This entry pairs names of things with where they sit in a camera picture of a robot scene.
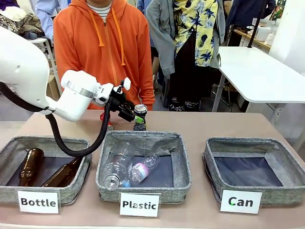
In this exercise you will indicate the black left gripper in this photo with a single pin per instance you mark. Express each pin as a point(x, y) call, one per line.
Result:
point(118, 100)

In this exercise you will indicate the crushed dark can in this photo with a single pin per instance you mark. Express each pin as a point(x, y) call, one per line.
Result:
point(140, 109)

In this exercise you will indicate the plastic bottle with pink label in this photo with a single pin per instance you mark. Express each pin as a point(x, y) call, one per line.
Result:
point(140, 169)

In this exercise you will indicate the clear plastic bottle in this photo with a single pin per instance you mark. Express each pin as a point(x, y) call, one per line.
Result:
point(116, 167)

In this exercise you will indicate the brown glass bottle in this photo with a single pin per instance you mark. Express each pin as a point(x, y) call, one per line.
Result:
point(62, 175)
point(29, 167)

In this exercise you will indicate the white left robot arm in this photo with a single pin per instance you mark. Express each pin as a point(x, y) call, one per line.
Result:
point(28, 78)

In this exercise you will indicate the grey fabric basket labelled Plastic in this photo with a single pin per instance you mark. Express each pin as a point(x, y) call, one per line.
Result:
point(143, 140)

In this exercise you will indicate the crushed red can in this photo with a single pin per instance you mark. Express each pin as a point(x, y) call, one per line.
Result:
point(102, 116)

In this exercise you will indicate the grey fabric basket labelled Bottle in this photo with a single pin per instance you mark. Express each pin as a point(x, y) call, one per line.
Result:
point(71, 190)

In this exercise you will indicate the white Can label card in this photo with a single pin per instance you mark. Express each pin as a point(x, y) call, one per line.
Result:
point(240, 201)

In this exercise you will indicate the grey fabric basket labelled Can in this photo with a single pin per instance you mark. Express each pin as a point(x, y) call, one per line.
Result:
point(281, 193)

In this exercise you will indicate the person in orange hoodie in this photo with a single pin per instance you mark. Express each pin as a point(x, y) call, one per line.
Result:
point(100, 47)

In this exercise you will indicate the white Plastic label card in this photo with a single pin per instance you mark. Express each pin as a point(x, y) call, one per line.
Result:
point(139, 204)

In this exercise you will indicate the person in yellow floral shirt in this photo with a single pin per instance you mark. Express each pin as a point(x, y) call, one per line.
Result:
point(190, 35)

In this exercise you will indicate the white background table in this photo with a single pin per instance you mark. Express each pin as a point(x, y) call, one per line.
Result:
point(45, 43)

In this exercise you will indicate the white side table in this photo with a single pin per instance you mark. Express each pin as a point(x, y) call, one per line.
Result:
point(252, 71)

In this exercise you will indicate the white Bottle label card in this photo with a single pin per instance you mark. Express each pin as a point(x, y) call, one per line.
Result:
point(38, 202)

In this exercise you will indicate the person in light blue shirt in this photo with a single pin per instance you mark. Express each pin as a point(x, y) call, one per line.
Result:
point(44, 14)

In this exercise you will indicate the wooden background desk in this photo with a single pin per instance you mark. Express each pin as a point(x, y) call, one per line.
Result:
point(247, 35)

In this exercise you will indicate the pile of patterned clothes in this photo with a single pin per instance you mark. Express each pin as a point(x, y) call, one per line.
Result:
point(21, 23)

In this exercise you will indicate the black vertical pole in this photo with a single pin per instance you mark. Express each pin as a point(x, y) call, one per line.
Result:
point(255, 23)

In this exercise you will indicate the person in dark jacket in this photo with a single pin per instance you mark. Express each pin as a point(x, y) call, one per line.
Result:
point(245, 12)

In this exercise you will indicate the white container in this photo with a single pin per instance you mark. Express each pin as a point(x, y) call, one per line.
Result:
point(264, 33)

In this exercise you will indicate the white panel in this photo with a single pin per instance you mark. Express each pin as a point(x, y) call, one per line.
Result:
point(290, 31)

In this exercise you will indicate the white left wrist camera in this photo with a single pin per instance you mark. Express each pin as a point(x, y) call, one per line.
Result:
point(127, 83)

